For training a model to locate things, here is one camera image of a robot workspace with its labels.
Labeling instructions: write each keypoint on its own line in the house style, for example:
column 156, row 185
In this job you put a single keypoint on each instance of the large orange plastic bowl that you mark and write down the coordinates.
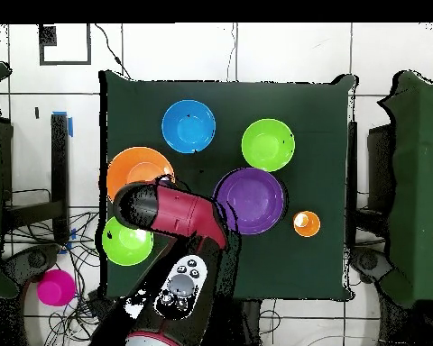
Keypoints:
column 137, row 165

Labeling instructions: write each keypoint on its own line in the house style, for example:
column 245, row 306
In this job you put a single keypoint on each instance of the purple plastic bowl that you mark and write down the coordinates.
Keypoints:
column 254, row 201

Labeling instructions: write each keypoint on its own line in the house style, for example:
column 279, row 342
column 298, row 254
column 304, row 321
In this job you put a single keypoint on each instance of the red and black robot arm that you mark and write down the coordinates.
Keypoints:
column 180, row 212

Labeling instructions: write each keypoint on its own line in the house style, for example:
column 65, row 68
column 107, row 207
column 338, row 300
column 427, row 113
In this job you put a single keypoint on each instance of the blue plastic bowl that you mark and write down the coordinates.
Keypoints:
column 188, row 126

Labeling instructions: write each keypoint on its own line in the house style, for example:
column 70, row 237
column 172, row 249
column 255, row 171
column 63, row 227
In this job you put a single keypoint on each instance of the green plastic bowl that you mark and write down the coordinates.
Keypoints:
column 126, row 247
column 267, row 145

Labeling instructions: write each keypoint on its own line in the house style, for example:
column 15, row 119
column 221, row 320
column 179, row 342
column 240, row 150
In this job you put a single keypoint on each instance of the black stand with blue tape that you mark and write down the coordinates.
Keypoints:
column 59, row 162

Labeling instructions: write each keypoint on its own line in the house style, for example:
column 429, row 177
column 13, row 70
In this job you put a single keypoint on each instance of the black power strip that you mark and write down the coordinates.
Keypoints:
column 99, row 304

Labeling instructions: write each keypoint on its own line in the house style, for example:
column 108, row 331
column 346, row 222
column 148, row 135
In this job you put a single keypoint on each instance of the orange plastic cup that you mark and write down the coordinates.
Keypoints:
column 306, row 223

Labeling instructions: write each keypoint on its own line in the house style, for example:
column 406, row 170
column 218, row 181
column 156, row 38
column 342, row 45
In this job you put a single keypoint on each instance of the pink plastic cup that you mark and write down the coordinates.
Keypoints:
column 56, row 287

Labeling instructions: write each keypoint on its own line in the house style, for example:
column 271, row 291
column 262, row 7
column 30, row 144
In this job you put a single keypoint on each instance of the black box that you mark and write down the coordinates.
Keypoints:
column 380, row 162
column 6, row 158

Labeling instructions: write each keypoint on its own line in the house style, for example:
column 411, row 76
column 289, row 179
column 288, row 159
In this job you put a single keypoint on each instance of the dark green tablecloth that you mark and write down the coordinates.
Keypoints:
column 310, row 108

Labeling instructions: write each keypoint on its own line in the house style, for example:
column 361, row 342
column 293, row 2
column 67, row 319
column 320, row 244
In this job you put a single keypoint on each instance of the dark square floor frame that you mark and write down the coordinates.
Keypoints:
column 47, row 36

